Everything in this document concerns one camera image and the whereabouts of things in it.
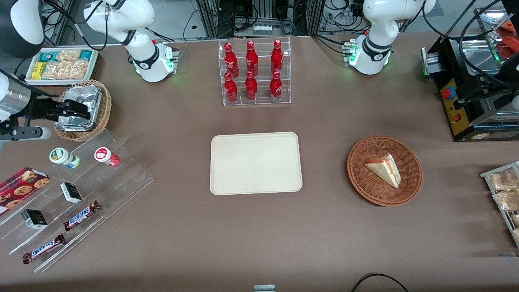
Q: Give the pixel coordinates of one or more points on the silver foil bag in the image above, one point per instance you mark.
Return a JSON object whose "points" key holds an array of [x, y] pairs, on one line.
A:
{"points": [[87, 95]]}

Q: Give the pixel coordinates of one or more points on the Snickers bar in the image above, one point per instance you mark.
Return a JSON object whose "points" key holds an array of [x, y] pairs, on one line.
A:
{"points": [[43, 248], [82, 215]]}

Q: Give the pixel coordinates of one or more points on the light wicker basket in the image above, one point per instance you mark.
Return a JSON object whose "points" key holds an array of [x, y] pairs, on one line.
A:
{"points": [[106, 105]]}

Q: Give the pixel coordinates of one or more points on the green lid yogurt cup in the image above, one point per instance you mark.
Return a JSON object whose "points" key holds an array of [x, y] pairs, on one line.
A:
{"points": [[64, 157]]}

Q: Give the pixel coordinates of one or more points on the grey device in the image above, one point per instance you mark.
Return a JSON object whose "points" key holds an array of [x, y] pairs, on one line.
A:
{"points": [[264, 288]]}

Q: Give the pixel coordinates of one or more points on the clear acrylic tiered shelf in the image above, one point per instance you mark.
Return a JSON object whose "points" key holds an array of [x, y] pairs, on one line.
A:
{"points": [[121, 178]]}

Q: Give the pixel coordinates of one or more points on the wrapped triangle sandwich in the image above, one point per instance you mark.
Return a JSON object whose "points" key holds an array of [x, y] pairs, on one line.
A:
{"points": [[385, 170]]}

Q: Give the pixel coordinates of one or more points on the red food packet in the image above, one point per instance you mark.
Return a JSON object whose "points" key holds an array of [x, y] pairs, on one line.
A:
{"points": [[510, 45]]}

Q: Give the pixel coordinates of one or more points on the black food warmer cabinet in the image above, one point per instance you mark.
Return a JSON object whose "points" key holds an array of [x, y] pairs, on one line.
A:
{"points": [[456, 109]]}

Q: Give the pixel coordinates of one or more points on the yellow snack packet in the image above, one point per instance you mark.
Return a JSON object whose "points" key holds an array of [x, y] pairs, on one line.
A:
{"points": [[38, 70]]}

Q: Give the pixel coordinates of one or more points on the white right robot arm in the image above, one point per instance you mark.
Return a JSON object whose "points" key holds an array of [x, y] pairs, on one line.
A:
{"points": [[148, 67]]}

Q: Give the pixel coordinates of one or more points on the small clear cracker bag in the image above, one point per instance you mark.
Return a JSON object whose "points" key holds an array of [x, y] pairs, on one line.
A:
{"points": [[69, 54]]}

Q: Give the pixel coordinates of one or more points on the clear acrylic bottle rack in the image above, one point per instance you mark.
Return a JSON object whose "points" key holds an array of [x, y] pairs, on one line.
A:
{"points": [[263, 71]]}

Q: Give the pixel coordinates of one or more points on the clear bag of snacks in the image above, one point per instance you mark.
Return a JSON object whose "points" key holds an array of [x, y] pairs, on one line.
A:
{"points": [[516, 235], [502, 180], [515, 219], [507, 200]]}

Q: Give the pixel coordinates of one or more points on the small teal snack packet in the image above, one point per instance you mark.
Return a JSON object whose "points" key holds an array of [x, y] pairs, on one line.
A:
{"points": [[86, 54]]}

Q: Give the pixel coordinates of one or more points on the white snack tray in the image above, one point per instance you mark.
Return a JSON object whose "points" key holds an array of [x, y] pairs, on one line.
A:
{"points": [[94, 65]]}

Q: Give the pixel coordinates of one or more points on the aluminium frame rack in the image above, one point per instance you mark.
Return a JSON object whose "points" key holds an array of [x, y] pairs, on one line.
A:
{"points": [[263, 8]]}

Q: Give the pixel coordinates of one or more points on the red cola bottle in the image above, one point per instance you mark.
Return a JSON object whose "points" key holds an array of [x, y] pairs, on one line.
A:
{"points": [[251, 59], [251, 88], [230, 59], [231, 90], [275, 87], [277, 57]]}

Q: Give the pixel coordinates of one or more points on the red cookie box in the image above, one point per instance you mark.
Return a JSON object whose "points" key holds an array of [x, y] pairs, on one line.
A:
{"points": [[22, 187]]}

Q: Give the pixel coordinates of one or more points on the cream plastic tray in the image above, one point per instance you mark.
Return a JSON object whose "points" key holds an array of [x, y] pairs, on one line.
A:
{"points": [[255, 162]]}

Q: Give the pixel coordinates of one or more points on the black bracket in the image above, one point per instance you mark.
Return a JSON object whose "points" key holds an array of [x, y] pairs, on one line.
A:
{"points": [[510, 67]]}

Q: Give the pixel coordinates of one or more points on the red lid yogurt cup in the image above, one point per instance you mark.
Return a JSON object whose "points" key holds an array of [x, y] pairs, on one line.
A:
{"points": [[106, 156]]}

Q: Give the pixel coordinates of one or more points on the large clear cracker bag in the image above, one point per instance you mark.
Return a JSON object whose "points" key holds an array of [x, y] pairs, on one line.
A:
{"points": [[67, 70]]}

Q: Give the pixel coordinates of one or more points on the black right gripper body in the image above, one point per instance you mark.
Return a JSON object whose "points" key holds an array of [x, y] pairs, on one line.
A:
{"points": [[39, 108]]}

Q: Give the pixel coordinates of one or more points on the blue tape strip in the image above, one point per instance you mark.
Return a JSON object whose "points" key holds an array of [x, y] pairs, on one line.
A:
{"points": [[509, 255]]}

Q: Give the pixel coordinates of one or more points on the brown wicker basket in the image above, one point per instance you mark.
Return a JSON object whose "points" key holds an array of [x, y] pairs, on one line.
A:
{"points": [[365, 182]]}

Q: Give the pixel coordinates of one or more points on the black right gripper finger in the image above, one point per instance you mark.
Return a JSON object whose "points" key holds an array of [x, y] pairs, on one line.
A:
{"points": [[77, 105], [75, 115]]}

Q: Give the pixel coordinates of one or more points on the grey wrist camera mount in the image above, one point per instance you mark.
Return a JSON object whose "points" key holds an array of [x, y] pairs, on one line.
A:
{"points": [[24, 133]]}

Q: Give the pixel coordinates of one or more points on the white power strip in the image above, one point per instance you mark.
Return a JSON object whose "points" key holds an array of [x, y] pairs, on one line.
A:
{"points": [[262, 29]]}

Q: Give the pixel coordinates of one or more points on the small black box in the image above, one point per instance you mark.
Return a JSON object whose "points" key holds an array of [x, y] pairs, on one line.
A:
{"points": [[34, 219], [71, 193]]}

